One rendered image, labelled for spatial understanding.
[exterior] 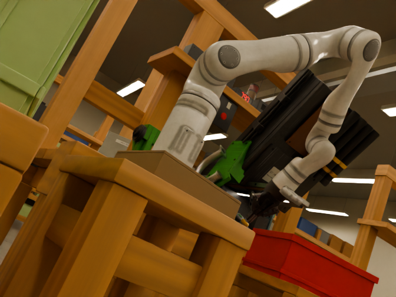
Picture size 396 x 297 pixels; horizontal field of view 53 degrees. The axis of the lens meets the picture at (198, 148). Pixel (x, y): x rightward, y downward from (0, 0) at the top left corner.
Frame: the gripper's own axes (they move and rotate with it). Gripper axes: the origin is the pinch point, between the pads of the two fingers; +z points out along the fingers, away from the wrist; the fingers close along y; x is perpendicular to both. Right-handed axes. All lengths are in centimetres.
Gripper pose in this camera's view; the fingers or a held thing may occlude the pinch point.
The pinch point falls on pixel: (250, 217)
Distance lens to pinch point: 131.3
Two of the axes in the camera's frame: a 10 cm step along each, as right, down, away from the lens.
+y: -7.3, -4.7, -4.9
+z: -6.4, 7.2, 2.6
